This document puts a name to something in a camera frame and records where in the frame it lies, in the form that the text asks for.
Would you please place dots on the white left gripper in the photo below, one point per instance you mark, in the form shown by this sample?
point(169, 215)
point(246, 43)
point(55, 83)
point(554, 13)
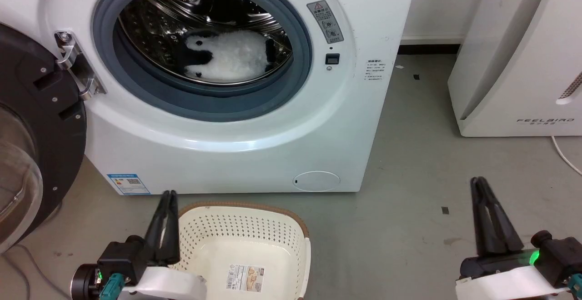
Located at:
point(168, 286)

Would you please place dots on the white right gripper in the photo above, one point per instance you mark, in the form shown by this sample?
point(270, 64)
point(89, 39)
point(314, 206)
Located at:
point(504, 284)

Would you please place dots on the cream perforated laundry basket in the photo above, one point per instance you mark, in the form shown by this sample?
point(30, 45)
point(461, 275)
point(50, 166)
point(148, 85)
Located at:
point(245, 236)

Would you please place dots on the paper label on basket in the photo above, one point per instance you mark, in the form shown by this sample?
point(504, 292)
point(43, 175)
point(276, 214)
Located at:
point(244, 277)

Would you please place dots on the white front-load washing machine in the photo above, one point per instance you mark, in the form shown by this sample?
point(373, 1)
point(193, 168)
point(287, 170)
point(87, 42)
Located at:
point(254, 154)

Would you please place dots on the black and white plush toy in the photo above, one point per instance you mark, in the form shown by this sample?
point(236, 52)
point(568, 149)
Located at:
point(232, 57)

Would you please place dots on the blue energy label sticker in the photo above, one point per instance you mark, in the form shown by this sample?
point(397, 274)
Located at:
point(128, 184)

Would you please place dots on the dark round washer door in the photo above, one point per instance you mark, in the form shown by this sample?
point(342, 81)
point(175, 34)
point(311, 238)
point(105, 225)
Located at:
point(50, 154)

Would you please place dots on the grey rubber door gasket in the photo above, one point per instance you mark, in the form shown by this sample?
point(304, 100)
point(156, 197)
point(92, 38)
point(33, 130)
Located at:
point(200, 100)

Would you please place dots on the oval filter cover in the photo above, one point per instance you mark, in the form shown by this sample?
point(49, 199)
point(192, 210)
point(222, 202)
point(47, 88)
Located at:
point(316, 181)

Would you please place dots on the white Feelbird appliance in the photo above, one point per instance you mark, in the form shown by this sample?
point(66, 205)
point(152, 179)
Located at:
point(514, 63)

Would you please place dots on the black baseboard strip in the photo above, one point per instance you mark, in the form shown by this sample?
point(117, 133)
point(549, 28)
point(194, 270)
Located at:
point(427, 49)

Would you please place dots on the metal door hinge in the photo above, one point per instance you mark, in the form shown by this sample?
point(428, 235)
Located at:
point(75, 63)

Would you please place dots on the small printed text sticker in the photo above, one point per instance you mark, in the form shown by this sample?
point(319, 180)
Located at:
point(375, 70)

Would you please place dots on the stainless steel washer drum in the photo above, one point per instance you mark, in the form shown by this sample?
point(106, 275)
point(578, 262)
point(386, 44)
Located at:
point(150, 22)

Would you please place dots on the black door latch slot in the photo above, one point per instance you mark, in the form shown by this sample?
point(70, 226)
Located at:
point(332, 59)

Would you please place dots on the black left wrist camera block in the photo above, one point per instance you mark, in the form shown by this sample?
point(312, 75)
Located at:
point(120, 259)

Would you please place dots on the black wrist camera block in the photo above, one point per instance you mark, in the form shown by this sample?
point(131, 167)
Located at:
point(120, 259)
point(561, 257)

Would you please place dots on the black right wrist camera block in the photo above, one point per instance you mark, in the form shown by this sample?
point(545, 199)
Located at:
point(561, 257)

